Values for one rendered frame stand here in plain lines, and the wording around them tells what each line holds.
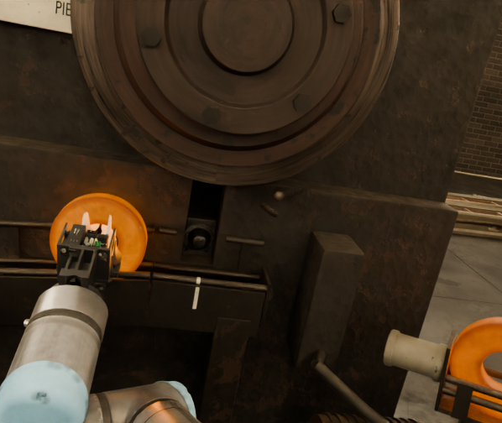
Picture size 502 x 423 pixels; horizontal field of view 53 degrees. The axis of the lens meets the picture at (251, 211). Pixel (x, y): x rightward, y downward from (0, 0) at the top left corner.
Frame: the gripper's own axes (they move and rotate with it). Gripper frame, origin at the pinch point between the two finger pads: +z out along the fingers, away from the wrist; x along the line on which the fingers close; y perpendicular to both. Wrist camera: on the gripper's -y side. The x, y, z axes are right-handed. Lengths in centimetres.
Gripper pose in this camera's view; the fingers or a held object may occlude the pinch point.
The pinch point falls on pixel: (100, 229)
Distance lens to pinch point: 87.1
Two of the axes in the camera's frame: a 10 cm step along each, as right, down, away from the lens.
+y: 1.9, -8.2, -5.4
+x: -9.8, -1.2, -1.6
